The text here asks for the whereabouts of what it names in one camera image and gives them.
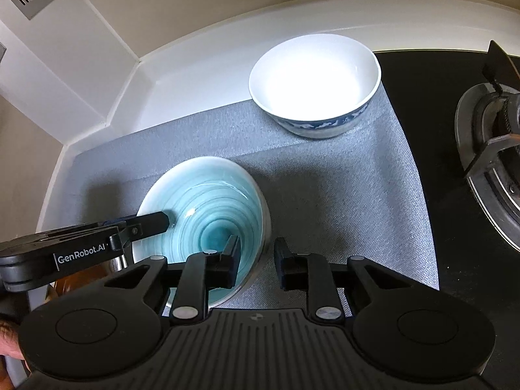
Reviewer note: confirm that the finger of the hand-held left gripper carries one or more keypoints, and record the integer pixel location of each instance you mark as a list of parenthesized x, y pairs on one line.
[(148, 222)]

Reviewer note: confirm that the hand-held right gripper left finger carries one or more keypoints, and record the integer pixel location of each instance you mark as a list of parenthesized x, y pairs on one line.
[(230, 261)]

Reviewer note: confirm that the gas stove burner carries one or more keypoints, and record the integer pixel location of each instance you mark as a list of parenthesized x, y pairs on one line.
[(493, 158)]

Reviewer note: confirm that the person's left hand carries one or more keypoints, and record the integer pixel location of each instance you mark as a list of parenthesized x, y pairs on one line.
[(9, 339)]

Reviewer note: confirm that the white bowl blue pattern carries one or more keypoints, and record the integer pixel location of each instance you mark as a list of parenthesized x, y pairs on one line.
[(315, 81)]

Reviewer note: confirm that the blue swirl bowl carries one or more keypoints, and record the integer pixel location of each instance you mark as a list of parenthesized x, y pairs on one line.
[(203, 211)]

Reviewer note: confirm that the black gas stove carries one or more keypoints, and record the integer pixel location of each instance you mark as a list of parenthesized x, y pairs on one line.
[(455, 252)]

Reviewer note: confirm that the grey mat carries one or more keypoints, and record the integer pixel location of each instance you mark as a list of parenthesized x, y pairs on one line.
[(325, 178)]

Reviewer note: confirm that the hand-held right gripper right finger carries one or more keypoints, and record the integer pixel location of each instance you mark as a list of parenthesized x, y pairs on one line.
[(284, 267)]

